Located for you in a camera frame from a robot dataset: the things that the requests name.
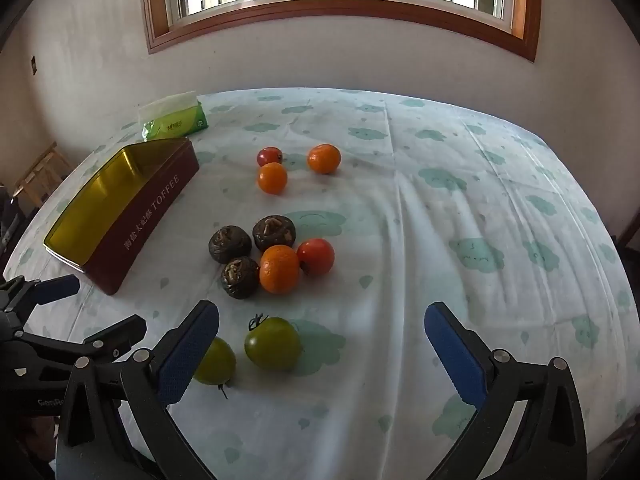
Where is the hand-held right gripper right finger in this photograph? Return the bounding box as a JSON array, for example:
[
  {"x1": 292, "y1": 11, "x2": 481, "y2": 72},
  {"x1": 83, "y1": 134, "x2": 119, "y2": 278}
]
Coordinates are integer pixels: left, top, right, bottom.
[{"x1": 424, "y1": 302, "x2": 588, "y2": 480}]

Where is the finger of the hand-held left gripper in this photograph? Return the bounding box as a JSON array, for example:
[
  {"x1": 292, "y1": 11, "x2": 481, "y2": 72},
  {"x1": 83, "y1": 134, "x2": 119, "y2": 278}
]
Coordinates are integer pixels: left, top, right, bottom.
[
  {"x1": 0, "y1": 274, "x2": 81, "y2": 321},
  {"x1": 15, "y1": 314, "x2": 148, "y2": 362}
]

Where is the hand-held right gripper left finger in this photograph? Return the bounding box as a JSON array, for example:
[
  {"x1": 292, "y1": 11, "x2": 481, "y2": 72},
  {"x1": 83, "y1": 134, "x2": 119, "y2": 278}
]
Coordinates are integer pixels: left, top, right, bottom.
[{"x1": 54, "y1": 300, "x2": 221, "y2": 480}]

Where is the green tomato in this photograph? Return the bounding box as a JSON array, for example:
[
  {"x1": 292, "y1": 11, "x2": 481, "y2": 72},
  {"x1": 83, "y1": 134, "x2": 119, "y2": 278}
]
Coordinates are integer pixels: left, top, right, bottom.
[
  {"x1": 244, "y1": 313, "x2": 303, "y2": 372},
  {"x1": 192, "y1": 336, "x2": 237, "y2": 400}
]

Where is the dark brown mangosteen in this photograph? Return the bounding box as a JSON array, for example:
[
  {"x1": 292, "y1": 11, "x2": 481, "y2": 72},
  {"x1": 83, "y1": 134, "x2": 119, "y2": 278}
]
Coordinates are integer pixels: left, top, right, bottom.
[
  {"x1": 252, "y1": 214, "x2": 296, "y2": 253},
  {"x1": 220, "y1": 256, "x2": 261, "y2": 300},
  {"x1": 208, "y1": 226, "x2": 252, "y2": 265}
]

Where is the dark red tin box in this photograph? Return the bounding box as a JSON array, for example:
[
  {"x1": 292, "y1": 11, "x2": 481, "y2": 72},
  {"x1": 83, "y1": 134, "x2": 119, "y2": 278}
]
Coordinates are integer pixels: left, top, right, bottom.
[{"x1": 42, "y1": 137, "x2": 201, "y2": 296}]

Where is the orange mandarin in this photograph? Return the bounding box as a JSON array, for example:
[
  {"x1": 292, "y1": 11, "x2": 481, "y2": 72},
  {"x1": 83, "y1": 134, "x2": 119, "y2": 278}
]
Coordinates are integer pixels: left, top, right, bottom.
[
  {"x1": 257, "y1": 162, "x2": 289, "y2": 196},
  {"x1": 258, "y1": 244, "x2": 301, "y2": 295},
  {"x1": 307, "y1": 143, "x2": 342, "y2": 175}
]

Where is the cloud-print tablecloth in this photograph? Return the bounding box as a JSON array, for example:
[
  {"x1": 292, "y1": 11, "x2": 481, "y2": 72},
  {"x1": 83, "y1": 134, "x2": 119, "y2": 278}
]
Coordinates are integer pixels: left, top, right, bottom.
[{"x1": 0, "y1": 87, "x2": 640, "y2": 480}]

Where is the light wooden chair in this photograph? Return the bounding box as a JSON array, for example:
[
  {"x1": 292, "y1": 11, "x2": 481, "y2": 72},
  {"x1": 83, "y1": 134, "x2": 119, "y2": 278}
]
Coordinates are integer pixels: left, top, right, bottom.
[{"x1": 12, "y1": 142, "x2": 73, "y2": 208}]

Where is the green tissue pack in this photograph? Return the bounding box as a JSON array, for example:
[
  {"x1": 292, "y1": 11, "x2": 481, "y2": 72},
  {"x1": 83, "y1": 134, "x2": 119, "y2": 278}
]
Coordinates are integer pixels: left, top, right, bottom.
[{"x1": 137, "y1": 91, "x2": 209, "y2": 142}]

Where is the brown-framed window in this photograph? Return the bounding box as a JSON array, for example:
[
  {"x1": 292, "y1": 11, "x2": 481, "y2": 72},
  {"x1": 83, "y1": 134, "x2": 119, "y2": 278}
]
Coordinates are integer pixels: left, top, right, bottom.
[{"x1": 138, "y1": 0, "x2": 542, "y2": 63}]

